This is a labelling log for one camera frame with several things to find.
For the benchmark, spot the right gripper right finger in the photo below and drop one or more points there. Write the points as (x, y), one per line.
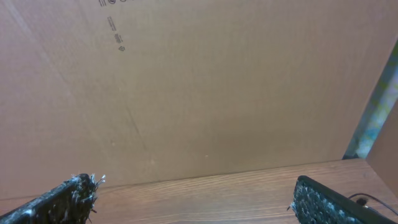
(314, 203)

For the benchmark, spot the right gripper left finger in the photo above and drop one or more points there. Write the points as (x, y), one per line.
(70, 202)

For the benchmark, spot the cardboard strip at table edge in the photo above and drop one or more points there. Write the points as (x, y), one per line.
(143, 91)

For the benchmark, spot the colourful strip behind cardboard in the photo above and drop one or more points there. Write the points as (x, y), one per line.
(376, 112)

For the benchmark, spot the cardboard wall left panel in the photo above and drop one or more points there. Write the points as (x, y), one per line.
(383, 155)

